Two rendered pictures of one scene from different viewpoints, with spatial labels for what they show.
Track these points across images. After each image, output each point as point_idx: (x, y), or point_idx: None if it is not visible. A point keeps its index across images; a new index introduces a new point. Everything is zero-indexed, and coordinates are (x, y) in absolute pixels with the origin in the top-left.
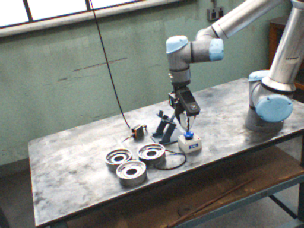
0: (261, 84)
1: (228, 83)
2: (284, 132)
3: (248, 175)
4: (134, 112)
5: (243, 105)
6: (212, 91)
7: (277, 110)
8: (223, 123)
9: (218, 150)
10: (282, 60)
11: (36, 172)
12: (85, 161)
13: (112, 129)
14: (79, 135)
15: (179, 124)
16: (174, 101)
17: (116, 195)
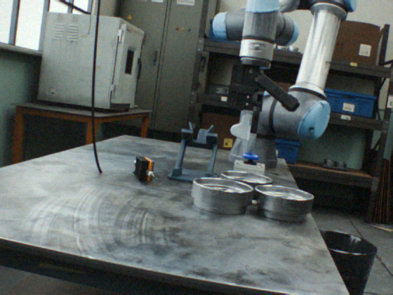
0: (302, 90)
1: (120, 138)
2: (283, 167)
3: None
4: (55, 158)
5: (192, 152)
6: (119, 142)
7: (323, 121)
8: (217, 164)
9: (278, 181)
10: (322, 62)
11: (78, 247)
12: (147, 213)
13: (70, 175)
14: (15, 185)
15: (170, 167)
16: (246, 95)
17: (316, 231)
